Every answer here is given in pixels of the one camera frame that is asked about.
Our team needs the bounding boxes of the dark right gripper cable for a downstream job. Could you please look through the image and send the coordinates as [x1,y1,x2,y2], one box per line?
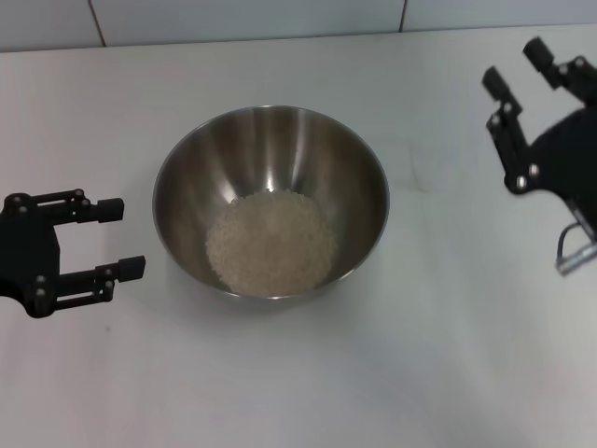
[556,222,587,262]

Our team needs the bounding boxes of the stainless steel mixing bowl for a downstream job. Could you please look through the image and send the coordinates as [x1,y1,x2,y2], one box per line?
[152,105,391,310]

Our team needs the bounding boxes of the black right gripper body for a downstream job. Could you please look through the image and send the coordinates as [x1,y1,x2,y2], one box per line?
[502,105,597,226]

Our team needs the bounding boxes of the white rice grains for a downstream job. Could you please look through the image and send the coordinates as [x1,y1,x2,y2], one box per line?
[204,189,338,298]

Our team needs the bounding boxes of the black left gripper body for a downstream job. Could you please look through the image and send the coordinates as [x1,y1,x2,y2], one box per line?
[0,192,64,320]

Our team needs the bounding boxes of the silver right cable connector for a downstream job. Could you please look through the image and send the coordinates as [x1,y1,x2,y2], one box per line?
[553,242,597,277]

